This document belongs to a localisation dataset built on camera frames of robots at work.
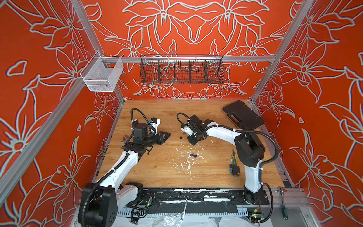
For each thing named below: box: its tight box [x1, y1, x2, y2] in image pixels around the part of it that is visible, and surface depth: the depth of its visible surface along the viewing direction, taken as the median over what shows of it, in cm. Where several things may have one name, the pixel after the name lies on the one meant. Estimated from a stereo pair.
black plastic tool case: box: [222, 100, 265, 131], surface depth 105 cm
